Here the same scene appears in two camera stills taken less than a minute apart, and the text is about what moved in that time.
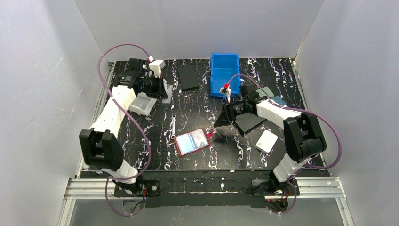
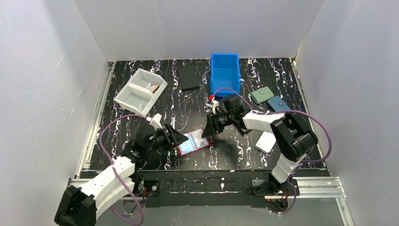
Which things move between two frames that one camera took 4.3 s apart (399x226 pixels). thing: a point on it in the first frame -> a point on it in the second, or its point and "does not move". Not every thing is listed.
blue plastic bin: (223, 65) does not move
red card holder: (190, 141) does not move
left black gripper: (160, 87) -> (168, 135)
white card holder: (266, 141) does not move
